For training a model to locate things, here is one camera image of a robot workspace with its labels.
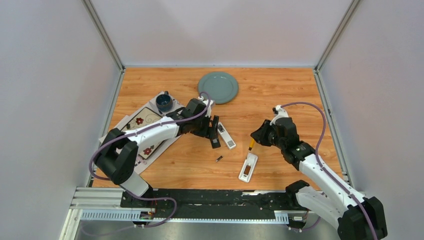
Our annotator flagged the dark blue cup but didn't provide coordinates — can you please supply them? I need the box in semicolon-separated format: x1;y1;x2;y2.
155;91;174;113

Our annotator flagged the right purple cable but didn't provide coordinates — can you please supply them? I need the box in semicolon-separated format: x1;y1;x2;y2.
281;101;379;240

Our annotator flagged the white remote with batteries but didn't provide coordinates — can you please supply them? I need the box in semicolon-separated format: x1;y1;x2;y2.
238;153;258;183

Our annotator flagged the patterned paper placemat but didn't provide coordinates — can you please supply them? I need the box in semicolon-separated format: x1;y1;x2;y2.
114;91;178;174

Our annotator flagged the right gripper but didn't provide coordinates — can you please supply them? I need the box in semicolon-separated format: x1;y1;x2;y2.
250;119;285;150

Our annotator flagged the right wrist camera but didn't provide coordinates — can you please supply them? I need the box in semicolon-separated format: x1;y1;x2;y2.
270;105;289;126

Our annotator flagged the black remote control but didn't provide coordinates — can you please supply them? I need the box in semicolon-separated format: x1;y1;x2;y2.
209;122;221;149

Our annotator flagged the floral square plate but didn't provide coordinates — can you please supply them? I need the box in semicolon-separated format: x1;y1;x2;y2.
120;107;164;161

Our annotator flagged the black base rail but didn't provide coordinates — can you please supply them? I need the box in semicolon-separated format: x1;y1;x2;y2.
119;188;307;220

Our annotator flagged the grey-green round plate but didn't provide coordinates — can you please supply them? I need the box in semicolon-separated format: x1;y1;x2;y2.
197;71;239;104

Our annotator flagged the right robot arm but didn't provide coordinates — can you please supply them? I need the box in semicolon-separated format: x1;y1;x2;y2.
250;117;388;240

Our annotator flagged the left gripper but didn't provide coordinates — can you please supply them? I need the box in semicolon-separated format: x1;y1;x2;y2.
190;113;219;140

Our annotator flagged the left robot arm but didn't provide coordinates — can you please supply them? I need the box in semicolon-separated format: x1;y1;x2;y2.
89;96;215;208

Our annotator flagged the white remote with QR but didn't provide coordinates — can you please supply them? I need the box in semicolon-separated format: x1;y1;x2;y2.
217;121;237;150

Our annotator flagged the yellow handled screwdriver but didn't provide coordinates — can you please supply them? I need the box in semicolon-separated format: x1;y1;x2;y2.
248;138;256;152

